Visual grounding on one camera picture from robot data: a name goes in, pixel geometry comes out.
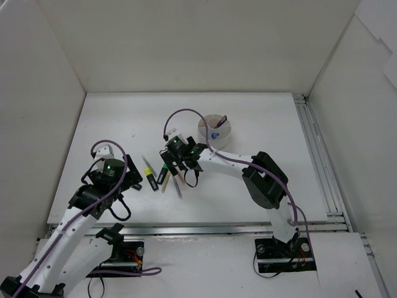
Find orange gel pen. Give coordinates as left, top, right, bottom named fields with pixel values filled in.
left=177, top=172, right=185, bottom=184

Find green black highlighter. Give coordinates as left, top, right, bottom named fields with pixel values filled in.
left=157, top=163, right=169, bottom=185

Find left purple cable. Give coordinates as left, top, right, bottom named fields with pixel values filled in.
left=9, top=140, right=162, bottom=298

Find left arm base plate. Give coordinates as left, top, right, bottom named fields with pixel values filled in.
left=86, top=240, right=145, bottom=278

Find grey clear pen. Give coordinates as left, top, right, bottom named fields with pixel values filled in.
left=142, top=155, right=152, bottom=171

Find pale yellow gel pen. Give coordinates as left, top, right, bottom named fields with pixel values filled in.
left=161, top=171, right=171, bottom=193

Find yellow black highlighter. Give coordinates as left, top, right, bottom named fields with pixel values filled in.
left=144, top=168, right=159, bottom=191

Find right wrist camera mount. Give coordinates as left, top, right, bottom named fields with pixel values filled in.
left=165, top=128, right=185, bottom=143

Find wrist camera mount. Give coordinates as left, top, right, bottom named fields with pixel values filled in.
left=165, top=128, right=185, bottom=143
left=93, top=143, right=114, bottom=172

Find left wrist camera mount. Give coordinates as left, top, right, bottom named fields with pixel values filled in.
left=93, top=143, right=114, bottom=172

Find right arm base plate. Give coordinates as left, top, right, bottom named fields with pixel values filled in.
left=253, top=237, right=317, bottom=278

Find blue black highlighter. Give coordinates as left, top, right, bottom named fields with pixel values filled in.
left=132, top=184, right=142, bottom=191

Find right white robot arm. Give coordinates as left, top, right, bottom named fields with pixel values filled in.
left=161, top=135, right=299, bottom=256

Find white round compartment container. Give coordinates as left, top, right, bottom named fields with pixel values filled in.
left=204, top=114, right=232, bottom=150

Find purple gel pen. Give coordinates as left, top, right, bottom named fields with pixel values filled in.
left=172, top=176, right=183, bottom=199

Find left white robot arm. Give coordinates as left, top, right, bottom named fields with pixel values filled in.
left=1, top=153, right=142, bottom=297

